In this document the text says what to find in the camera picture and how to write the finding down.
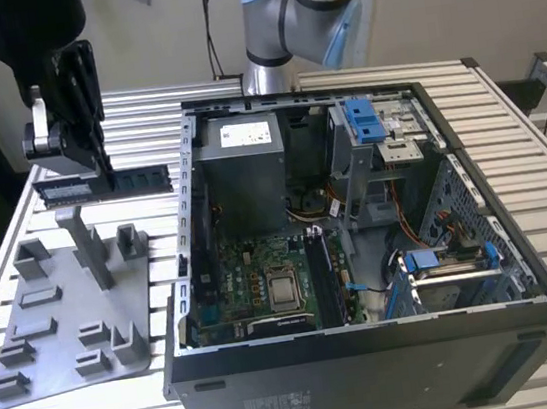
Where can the blue plastic drive bracket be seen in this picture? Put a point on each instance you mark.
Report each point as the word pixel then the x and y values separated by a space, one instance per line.
pixel 363 119

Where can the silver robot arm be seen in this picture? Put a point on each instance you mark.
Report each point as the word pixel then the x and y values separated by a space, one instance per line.
pixel 270 23

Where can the perforated metal disk bay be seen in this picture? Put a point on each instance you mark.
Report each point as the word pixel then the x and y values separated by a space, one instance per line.
pixel 446 192

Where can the black PC case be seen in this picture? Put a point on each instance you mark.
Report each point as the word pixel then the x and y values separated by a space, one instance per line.
pixel 377 382

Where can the green motherboard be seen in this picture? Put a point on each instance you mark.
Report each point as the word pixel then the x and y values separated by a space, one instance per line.
pixel 242 269

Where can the silver CPU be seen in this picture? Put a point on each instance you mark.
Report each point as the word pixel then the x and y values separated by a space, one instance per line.
pixel 284 291

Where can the black case fan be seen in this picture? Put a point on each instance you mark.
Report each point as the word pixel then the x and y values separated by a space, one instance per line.
pixel 203 244

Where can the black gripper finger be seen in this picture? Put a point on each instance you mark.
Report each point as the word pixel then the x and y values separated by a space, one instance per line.
pixel 82 88
pixel 71 160

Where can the black box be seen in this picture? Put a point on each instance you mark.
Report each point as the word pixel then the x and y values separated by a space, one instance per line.
pixel 521 96

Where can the hard disk in blue carrier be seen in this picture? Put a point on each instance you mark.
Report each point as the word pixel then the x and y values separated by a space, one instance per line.
pixel 424 261

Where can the CPU socket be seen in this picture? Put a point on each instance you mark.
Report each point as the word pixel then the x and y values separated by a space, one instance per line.
pixel 282 269

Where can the black graphics card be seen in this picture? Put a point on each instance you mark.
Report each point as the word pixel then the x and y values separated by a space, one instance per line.
pixel 279 326

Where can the grey parts rack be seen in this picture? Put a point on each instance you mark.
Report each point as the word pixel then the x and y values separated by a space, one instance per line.
pixel 64 302

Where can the green RAM stick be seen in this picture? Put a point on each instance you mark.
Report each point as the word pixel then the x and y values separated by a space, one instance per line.
pixel 331 282
pixel 144 180

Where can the grey metal drive cage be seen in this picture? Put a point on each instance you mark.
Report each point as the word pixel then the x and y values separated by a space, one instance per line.
pixel 355 173

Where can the grey power supply unit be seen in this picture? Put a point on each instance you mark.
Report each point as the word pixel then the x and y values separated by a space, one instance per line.
pixel 247 193

